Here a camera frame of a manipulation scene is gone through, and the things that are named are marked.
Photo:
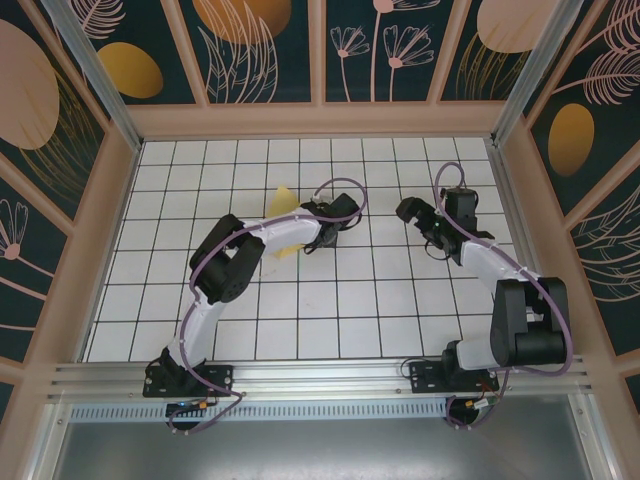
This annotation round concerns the yellow paper sheet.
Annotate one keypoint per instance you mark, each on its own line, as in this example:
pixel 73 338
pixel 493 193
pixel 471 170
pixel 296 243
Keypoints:
pixel 282 202

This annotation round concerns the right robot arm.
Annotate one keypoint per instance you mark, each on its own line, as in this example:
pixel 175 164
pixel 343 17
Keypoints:
pixel 525 325

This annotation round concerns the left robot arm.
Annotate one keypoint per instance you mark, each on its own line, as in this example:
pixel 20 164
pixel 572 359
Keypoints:
pixel 225 260

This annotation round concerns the grey metal sheet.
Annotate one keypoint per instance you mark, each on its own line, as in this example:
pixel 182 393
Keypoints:
pixel 320 450

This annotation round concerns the aluminium side rail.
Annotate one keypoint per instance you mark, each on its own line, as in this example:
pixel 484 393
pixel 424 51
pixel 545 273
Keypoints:
pixel 520 225

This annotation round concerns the long aluminium mounting rail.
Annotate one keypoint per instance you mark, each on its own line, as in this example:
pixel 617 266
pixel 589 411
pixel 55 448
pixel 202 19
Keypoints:
pixel 320 375

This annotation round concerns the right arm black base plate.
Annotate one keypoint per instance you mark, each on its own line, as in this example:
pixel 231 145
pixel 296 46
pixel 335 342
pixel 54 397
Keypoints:
pixel 425 380

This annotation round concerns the aluminium frame post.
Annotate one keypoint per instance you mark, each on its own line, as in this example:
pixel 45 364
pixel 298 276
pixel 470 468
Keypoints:
pixel 534 70
pixel 97 70

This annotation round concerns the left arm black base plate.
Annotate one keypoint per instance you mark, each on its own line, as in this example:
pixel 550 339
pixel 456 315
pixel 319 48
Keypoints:
pixel 220 380

